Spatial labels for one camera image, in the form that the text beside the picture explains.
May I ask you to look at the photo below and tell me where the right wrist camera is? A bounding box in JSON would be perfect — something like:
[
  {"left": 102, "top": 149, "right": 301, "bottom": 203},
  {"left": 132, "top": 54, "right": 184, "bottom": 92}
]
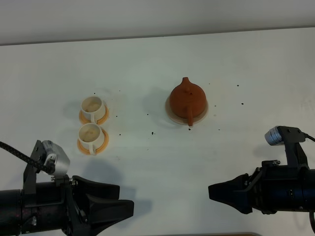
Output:
[{"left": 264, "top": 126, "right": 308, "bottom": 169}]

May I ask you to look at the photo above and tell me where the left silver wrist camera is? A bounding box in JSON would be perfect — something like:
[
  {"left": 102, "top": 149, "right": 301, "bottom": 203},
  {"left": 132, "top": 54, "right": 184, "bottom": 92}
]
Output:
[{"left": 42, "top": 140, "right": 70, "bottom": 176}]

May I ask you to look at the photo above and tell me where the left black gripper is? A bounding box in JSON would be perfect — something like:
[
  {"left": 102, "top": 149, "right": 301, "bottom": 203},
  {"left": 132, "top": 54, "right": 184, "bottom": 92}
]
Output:
[{"left": 20, "top": 176, "right": 134, "bottom": 236}]

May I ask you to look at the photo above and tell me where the near white teacup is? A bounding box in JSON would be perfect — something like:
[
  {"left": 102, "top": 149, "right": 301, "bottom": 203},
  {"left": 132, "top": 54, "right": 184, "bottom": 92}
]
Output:
[{"left": 78, "top": 123, "right": 104, "bottom": 155}]

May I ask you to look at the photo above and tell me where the far white teacup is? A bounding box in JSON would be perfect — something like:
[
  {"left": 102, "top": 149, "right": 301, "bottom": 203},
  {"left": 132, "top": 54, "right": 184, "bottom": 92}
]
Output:
[{"left": 80, "top": 96, "right": 106, "bottom": 123}]

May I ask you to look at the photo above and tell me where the beige round teapot coaster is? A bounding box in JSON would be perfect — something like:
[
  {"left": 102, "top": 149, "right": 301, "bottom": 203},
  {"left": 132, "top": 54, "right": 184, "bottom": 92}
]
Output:
[{"left": 165, "top": 97, "right": 209, "bottom": 125}]

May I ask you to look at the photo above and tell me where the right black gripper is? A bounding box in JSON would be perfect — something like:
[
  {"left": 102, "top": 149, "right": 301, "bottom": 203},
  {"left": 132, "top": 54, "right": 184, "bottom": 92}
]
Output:
[{"left": 208, "top": 160, "right": 308, "bottom": 214}]

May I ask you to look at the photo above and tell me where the far orange cup coaster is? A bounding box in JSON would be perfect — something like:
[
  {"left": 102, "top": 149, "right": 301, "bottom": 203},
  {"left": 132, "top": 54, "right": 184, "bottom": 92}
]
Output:
[{"left": 78, "top": 100, "right": 110, "bottom": 125}]

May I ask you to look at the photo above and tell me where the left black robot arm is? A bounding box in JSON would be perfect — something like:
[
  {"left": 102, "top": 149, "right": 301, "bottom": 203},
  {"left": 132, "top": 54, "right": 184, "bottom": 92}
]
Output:
[{"left": 0, "top": 176, "right": 134, "bottom": 236}]

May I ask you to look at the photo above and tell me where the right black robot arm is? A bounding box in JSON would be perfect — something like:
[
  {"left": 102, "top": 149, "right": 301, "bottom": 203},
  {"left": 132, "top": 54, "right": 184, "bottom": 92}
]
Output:
[{"left": 208, "top": 160, "right": 315, "bottom": 214}]

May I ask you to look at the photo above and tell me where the white teacup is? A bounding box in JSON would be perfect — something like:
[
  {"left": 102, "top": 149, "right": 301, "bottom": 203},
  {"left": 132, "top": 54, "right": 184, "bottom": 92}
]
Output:
[
  {"left": 80, "top": 96, "right": 106, "bottom": 123},
  {"left": 78, "top": 123, "right": 104, "bottom": 155}
]

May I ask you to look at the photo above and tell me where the orange cup coaster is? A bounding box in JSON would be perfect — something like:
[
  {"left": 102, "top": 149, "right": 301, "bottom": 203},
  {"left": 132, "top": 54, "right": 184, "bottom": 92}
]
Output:
[
  {"left": 77, "top": 129, "right": 109, "bottom": 155},
  {"left": 78, "top": 100, "right": 110, "bottom": 125}
]

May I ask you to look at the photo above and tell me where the braided black cable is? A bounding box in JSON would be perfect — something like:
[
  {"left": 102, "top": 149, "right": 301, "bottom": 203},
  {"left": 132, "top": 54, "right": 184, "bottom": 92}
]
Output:
[{"left": 0, "top": 141, "right": 51, "bottom": 173}]

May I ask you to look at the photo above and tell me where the near orange cup coaster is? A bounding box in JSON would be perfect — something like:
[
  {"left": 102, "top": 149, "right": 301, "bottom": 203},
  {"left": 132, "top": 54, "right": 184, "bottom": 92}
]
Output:
[{"left": 77, "top": 129, "right": 109, "bottom": 155}]

